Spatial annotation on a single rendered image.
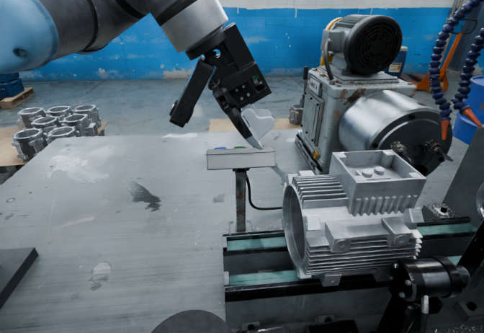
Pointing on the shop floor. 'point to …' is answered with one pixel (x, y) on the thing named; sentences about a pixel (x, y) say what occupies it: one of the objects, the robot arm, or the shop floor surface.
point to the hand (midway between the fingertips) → (255, 145)
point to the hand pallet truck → (440, 69)
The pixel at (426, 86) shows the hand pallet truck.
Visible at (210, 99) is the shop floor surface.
